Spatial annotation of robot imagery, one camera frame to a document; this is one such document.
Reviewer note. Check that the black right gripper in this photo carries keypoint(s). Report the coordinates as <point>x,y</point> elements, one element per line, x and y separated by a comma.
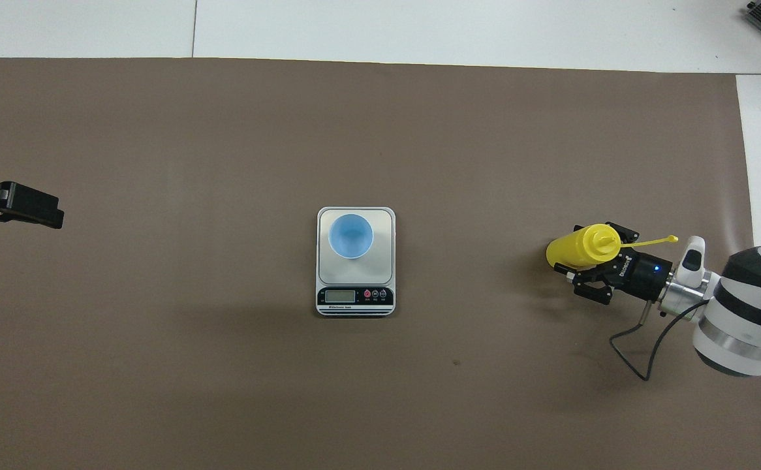
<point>645,274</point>

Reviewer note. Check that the silver digital kitchen scale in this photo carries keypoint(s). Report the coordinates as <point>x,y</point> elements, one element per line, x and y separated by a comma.
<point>355,287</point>

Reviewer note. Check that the light blue plastic cup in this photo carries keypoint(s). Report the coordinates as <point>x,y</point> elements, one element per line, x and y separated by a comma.
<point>351,236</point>

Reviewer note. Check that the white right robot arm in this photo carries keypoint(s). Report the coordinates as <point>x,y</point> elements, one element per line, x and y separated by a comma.
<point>746,320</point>

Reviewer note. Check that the brown table mat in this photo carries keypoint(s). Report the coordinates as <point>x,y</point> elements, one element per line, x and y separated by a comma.
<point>224,130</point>

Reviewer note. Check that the yellow squeeze bottle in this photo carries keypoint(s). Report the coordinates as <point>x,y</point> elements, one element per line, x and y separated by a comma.
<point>573,248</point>

